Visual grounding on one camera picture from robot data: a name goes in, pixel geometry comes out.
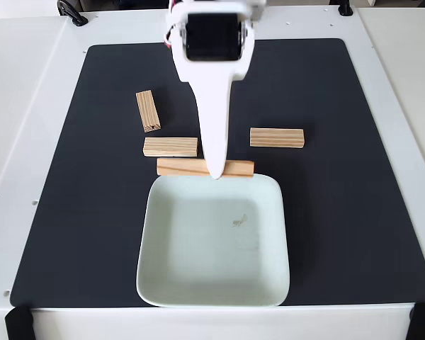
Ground wooden block with dark grooves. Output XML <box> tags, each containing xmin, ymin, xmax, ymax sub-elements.
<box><xmin>157</xmin><ymin>158</ymin><xmax>255</xmax><ymax>178</ymax></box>

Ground pale green square plate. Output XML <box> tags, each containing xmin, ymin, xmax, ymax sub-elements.
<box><xmin>135</xmin><ymin>172</ymin><xmax>291</xmax><ymax>308</ymax></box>

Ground black rubber mat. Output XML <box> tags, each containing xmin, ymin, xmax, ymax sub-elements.
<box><xmin>9</xmin><ymin>38</ymin><xmax>425</xmax><ymax>308</ymax></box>

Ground wooden block with dark knot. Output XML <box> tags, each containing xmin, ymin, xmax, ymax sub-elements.
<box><xmin>135</xmin><ymin>89</ymin><xmax>162</xmax><ymax>133</ymax></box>

